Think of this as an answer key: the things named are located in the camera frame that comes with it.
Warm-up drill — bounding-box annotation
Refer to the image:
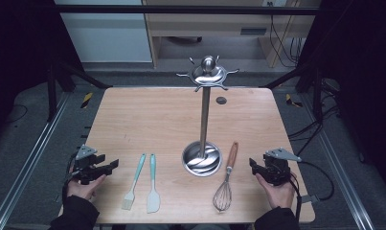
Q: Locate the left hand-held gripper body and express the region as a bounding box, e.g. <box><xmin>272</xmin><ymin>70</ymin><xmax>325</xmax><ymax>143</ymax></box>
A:
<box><xmin>70</xmin><ymin>144</ymin><xmax>102</xmax><ymax>186</ymax></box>

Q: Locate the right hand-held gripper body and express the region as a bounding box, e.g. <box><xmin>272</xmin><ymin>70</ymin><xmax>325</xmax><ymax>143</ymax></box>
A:
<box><xmin>261</xmin><ymin>147</ymin><xmax>303</xmax><ymax>187</ymax></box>

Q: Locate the wooden handled wire whisk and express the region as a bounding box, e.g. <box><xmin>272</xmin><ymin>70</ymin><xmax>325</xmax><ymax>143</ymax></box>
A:
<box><xmin>212</xmin><ymin>141</ymin><xmax>239</xmax><ymax>213</ymax></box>

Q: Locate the teal handled pastry brush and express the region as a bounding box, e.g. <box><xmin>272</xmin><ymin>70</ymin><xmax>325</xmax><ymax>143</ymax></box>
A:
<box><xmin>121</xmin><ymin>152</ymin><xmax>148</xmax><ymax>211</ymax></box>

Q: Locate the teal handled white spatula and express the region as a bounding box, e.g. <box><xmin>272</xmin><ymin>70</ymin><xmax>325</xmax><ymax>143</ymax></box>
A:
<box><xmin>146</xmin><ymin>153</ymin><xmax>162</xmax><ymax>215</ymax></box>

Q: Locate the stainless steel utensil stand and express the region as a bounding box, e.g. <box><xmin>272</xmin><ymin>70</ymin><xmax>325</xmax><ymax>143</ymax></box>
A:
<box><xmin>175</xmin><ymin>55</ymin><xmax>240</xmax><ymax>177</ymax></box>

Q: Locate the person's right hand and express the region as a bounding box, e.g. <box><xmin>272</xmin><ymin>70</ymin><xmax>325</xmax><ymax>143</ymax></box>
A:
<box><xmin>255</xmin><ymin>172</ymin><xmax>296</xmax><ymax>210</ymax></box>

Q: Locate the person's left hand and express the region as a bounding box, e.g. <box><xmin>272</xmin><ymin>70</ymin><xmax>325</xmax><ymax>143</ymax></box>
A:
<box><xmin>66</xmin><ymin>173</ymin><xmax>108</xmax><ymax>201</ymax></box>

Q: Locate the yellow and black tape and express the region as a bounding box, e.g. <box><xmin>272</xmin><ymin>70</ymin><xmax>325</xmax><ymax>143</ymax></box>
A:
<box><xmin>284</xmin><ymin>93</ymin><xmax>304</xmax><ymax>108</ymax></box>

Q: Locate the white cabinet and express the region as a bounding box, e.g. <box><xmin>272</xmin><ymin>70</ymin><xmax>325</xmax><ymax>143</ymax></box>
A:
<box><xmin>54</xmin><ymin>0</ymin><xmax>153</xmax><ymax>63</ymax></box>

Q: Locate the black curtain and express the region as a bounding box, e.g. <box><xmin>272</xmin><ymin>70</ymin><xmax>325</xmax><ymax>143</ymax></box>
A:
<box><xmin>0</xmin><ymin>0</ymin><xmax>83</xmax><ymax>145</ymax></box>
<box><xmin>304</xmin><ymin>0</ymin><xmax>386</xmax><ymax>193</ymax></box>

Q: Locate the light wooden desk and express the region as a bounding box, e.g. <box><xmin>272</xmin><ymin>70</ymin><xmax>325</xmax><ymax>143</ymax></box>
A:
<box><xmin>142</xmin><ymin>0</ymin><xmax>323</xmax><ymax>69</ymax></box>

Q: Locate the short black right gripper cable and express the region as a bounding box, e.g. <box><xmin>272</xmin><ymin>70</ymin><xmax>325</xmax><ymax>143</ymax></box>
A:
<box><xmin>289</xmin><ymin>173</ymin><xmax>303</xmax><ymax>222</ymax></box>

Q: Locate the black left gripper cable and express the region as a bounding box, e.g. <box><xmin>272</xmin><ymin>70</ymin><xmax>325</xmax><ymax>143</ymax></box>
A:
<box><xmin>61</xmin><ymin>152</ymin><xmax>79</xmax><ymax>205</ymax></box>

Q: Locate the black floor cable bundle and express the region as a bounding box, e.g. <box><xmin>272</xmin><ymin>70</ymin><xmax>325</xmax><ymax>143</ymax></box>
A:
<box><xmin>287</xmin><ymin>103</ymin><xmax>342</xmax><ymax>157</ymax></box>

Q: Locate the yellow-handled tool left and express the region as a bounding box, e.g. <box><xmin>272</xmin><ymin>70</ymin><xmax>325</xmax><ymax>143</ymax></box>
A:
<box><xmin>80</xmin><ymin>92</ymin><xmax>94</xmax><ymax>109</ymax></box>

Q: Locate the aluminium floor rail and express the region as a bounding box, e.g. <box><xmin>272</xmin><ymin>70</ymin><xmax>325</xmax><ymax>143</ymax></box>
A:
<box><xmin>300</xmin><ymin>94</ymin><xmax>376</xmax><ymax>230</ymax></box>
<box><xmin>0</xmin><ymin>92</ymin><xmax>70</xmax><ymax>230</ymax></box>

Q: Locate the long looping black gripper cable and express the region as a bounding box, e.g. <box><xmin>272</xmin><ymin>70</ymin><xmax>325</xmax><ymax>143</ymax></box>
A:
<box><xmin>289</xmin><ymin>160</ymin><xmax>336</xmax><ymax>202</ymax></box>

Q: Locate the black metal frame strut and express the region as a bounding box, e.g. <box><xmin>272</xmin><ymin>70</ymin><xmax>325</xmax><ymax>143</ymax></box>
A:
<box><xmin>46</xmin><ymin>60</ymin><xmax>113</xmax><ymax>123</ymax></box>
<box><xmin>259</xmin><ymin>61</ymin><xmax>326</xmax><ymax>124</ymax></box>

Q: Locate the thin black floor cable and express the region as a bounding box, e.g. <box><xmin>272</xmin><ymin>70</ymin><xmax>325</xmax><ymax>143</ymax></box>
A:
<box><xmin>5</xmin><ymin>103</ymin><xmax>29</xmax><ymax>124</ymax></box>

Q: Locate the hanging black cable bundle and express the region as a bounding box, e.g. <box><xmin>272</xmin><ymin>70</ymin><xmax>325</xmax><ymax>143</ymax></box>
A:
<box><xmin>268</xmin><ymin>1</ymin><xmax>305</xmax><ymax>68</ymax></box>

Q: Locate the grey desk handle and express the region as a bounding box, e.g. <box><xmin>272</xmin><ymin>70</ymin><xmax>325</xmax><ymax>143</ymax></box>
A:
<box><xmin>239</xmin><ymin>28</ymin><xmax>267</xmax><ymax>36</ymax></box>

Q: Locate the black horizontal frame bar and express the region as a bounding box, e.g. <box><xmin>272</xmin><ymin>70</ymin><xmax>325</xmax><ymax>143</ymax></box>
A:
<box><xmin>53</xmin><ymin>4</ymin><xmax>321</xmax><ymax>16</ymax></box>

